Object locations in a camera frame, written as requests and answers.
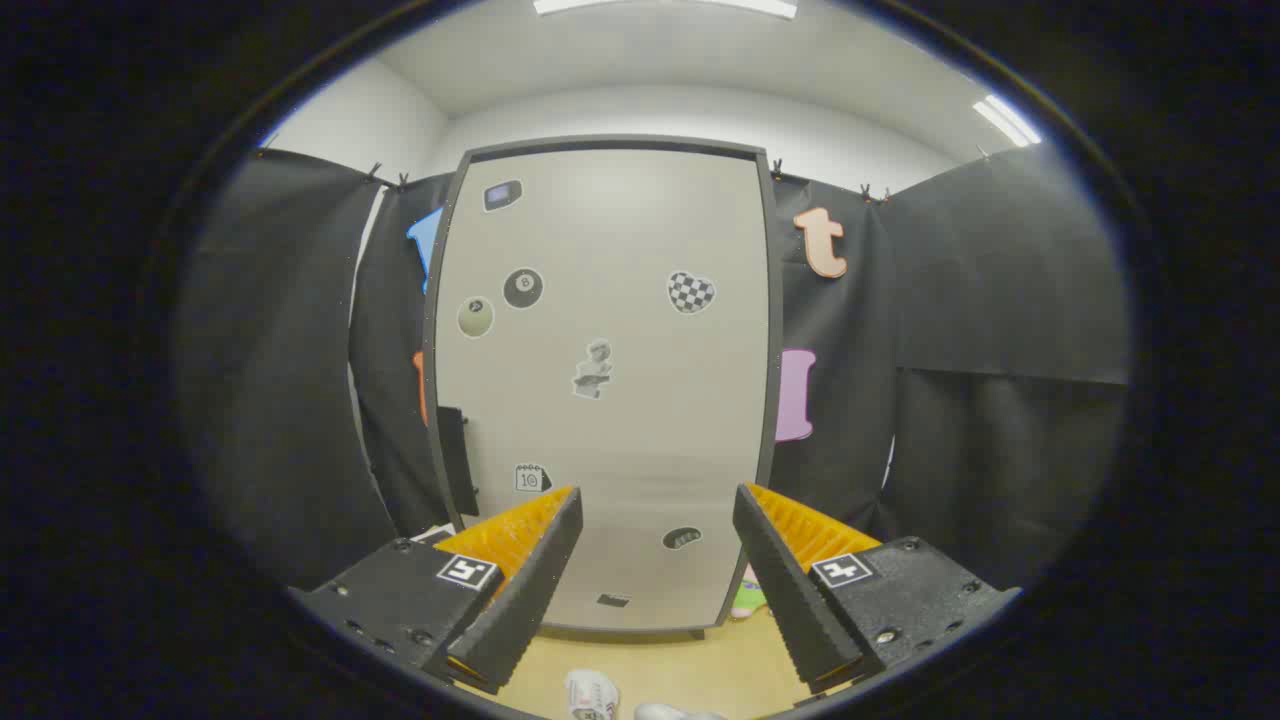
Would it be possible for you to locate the short ceiling light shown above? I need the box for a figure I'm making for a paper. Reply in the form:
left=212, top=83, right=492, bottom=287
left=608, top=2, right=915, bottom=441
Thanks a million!
left=973, top=95, right=1043, bottom=148

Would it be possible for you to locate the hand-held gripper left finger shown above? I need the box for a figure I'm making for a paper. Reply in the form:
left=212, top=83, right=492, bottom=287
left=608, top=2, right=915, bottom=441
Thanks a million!
left=290, top=485, right=584, bottom=696

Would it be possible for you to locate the black backdrop cloth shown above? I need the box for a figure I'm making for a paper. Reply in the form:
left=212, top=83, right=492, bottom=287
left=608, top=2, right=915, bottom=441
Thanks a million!
left=175, top=148, right=1131, bottom=591

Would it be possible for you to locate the white shoe cabinet door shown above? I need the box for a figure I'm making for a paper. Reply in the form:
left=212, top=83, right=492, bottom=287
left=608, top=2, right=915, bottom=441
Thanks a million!
left=433, top=148, right=773, bottom=633

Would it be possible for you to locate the grey shoe cabinet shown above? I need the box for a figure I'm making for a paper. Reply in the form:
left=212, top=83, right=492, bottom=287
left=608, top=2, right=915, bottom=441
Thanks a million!
left=422, top=135, right=785, bottom=641

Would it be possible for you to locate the green and pink plush toy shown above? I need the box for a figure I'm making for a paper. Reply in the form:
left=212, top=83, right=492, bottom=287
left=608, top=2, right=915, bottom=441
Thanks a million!
left=730, top=565, right=769, bottom=621

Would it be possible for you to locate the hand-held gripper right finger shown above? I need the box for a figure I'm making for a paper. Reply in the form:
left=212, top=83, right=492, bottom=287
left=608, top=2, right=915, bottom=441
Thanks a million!
left=733, top=483, right=1023, bottom=696

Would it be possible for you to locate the long ceiling light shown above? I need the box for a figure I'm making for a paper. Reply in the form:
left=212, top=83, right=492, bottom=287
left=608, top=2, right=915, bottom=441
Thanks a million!
left=533, top=0, right=798, bottom=19

